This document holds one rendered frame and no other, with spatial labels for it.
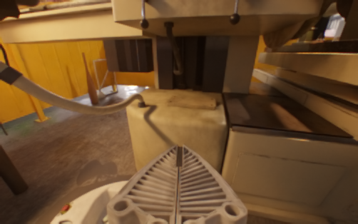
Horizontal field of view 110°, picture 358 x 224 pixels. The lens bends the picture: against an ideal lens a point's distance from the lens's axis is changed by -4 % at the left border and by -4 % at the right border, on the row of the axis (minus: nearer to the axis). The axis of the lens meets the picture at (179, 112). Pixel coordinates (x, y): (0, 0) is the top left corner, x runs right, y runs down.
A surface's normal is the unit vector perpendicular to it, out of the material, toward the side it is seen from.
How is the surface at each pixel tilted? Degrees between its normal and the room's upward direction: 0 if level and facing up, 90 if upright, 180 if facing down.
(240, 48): 90
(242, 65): 90
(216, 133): 90
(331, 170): 90
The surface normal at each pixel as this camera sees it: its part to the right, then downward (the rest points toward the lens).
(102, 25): -0.23, 0.40
